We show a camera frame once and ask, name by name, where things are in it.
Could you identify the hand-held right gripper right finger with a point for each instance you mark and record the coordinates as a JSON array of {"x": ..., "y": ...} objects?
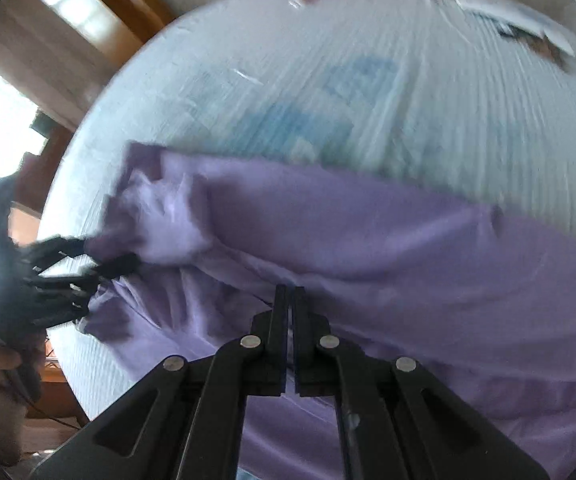
[{"x": 348, "y": 385}]

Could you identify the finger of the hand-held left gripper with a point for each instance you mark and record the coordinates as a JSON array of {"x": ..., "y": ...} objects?
[
  {"x": 113, "y": 265},
  {"x": 60, "y": 250}
]

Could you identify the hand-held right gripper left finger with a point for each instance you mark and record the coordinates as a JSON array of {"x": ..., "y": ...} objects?
[{"x": 228, "y": 390}]

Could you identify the purple shirt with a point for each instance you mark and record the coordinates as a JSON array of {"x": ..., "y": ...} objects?
[{"x": 368, "y": 260}]

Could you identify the light blue tablecloth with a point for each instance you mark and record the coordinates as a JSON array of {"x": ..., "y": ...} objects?
[{"x": 368, "y": 85}]

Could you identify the white paper booklet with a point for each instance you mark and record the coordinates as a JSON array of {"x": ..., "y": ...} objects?
[{"x": 513, "y": 10}]

